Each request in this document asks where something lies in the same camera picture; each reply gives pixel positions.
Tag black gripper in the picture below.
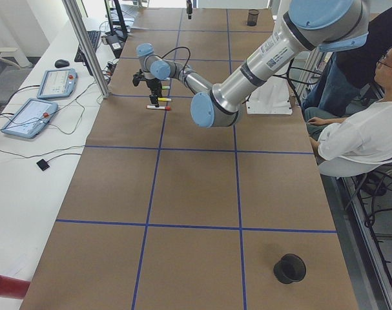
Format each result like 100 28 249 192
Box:
147 0 193 107

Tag red marker pen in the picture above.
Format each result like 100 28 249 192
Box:
146 105 171 110

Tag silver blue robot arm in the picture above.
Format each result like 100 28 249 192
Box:
132 1 371 127

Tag black keyboard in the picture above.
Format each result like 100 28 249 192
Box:
74 30 101 63

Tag black computer mouse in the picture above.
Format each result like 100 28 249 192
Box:
54 59 70 68

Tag upper blue teach pendant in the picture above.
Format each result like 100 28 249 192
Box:
37 68 77 99

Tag blue teach pendant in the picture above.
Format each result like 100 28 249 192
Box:
1 98 58 139
37 68 77 99

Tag lower blue teach pendant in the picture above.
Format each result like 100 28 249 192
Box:
1 98 58 139

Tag small black square device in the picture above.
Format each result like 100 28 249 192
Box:
36 159 50 171

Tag standing person blue jeans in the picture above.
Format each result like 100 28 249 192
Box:
302 7 392 117

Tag seated person white shirt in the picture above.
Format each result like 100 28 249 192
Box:
305 47 392 162

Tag black mesh cup near left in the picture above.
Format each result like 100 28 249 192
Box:
273 253 307 284

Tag red cylinder bottle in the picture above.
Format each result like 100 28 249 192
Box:
0 275 30 299

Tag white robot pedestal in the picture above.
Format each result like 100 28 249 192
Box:
243 0 300 116

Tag aluminium frame post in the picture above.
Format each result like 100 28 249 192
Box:
62 0 110 99

